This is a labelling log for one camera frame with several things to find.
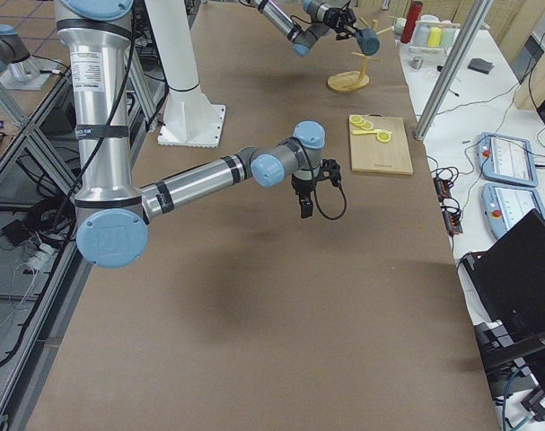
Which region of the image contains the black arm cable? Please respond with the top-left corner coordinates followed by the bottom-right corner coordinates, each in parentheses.
top-left (303, 147), bottom-right (348, 221)

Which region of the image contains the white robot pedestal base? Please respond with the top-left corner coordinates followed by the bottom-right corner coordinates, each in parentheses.
top-left (145, 0), bottom-right (225, 147)

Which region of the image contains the lemon slice end of row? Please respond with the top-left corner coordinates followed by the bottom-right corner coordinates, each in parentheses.
top-left (349, 115), bottom-right (365, 125)

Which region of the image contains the black laptop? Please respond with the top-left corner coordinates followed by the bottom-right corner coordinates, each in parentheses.
top-left (461, 209), bottom-right (545, 341)

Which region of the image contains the yellow plastic knife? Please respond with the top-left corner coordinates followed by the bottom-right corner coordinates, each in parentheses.
top-left (351, 129), bottom-right (380, 136)

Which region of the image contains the lemon slice near knife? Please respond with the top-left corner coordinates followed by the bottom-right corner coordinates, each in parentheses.
top-left (376, 129), bottom-right (392, 143)

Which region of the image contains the teach pendant far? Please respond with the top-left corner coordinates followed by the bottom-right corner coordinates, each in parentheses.
top-left (477, 132), bottom-right (539, 188)

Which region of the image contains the teach pendant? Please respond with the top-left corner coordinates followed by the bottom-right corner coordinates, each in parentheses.
top-left (477, 132), bottom-right (539, 188)
top-left (481, 183), bottom-right (545, 239)

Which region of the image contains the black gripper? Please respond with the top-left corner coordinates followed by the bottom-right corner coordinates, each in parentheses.
top-left (324, 4), bottom-right (356, 40)
top-left (291, 159), bottom-right (340, 219)

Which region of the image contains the red thermos bottle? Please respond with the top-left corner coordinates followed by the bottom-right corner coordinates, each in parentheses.
top-left (400, 1), bottom-right (423, 44)

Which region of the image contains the orange black connector strip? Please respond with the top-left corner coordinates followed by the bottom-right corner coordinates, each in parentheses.
top-left (433, 176), bottom-right (463, 237)

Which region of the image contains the blue-grey mug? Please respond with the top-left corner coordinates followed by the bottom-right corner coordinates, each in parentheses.
top-left (354, 28), bottom-right (380, 56)

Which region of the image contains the yellow cup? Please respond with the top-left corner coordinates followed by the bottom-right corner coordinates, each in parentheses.
top-left (426, 27), bottom-right (442, 48)

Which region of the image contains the small steel cup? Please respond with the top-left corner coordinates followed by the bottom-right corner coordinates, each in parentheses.
top-left (409, 57), bottom-right (424, 70)

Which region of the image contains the bamboo cup rack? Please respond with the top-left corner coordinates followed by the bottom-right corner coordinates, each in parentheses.
top-left (327, 20), bottom-right (393, 93)

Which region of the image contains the aluminium frame post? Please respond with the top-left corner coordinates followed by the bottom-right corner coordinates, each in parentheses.
top-left (414, 0), bottom-right (493, 141)

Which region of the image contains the teach pendant near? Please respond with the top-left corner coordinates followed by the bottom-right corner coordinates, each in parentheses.
top-left (481, 183), bottom-right (545, 239)

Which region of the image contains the bamboo cutting board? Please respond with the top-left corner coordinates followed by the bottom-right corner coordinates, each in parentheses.
top-left (348, 114), bottom-right (414, 175)

